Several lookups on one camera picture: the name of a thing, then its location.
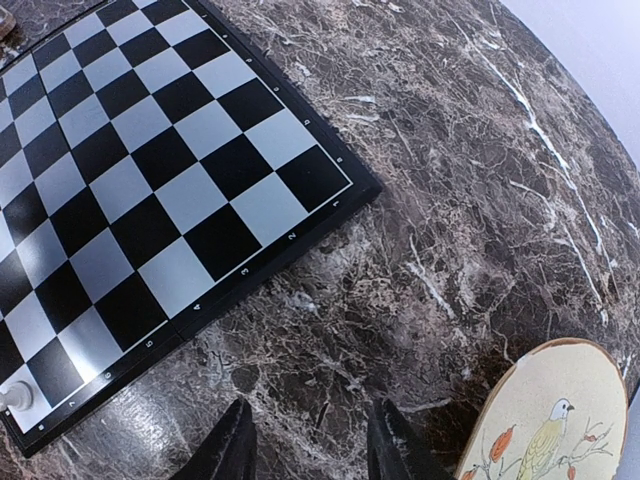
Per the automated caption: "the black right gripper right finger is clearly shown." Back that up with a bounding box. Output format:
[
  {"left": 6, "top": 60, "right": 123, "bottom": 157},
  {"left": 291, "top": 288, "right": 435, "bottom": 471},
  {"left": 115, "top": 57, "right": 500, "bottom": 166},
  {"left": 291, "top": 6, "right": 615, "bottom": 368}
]
[{"left": 367, "top": 399, "right": 453, "bottom": 480}]

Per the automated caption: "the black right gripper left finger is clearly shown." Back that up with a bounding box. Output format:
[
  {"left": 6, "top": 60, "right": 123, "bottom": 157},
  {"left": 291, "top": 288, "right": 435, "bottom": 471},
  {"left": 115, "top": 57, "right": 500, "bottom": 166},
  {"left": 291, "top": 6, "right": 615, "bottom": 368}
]
[{"left": 172, "top": 398, "right": 257, "bottom": 480}]

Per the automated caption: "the white rook chess piece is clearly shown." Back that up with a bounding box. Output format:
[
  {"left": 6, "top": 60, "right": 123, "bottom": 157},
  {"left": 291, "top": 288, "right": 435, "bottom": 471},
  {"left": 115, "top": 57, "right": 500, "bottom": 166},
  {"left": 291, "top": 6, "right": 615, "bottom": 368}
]
[{"left": 0, "top": 380, "right": 34, "bottom": 411}]

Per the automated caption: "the black grey chessboard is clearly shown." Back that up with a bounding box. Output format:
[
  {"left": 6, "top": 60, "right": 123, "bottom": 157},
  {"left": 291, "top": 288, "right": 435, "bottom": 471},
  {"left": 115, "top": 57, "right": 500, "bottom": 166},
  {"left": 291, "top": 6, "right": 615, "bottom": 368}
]
[{"left": 1, "top": 1, "right": 381, "bottom": 457}]

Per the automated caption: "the round wooden bird coaster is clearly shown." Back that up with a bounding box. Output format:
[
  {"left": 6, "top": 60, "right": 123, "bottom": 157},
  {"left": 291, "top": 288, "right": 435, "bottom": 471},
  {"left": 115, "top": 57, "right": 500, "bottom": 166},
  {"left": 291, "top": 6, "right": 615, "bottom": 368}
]
[{"left": 455, "top": 338, "right": 628, "bottom": 480}]

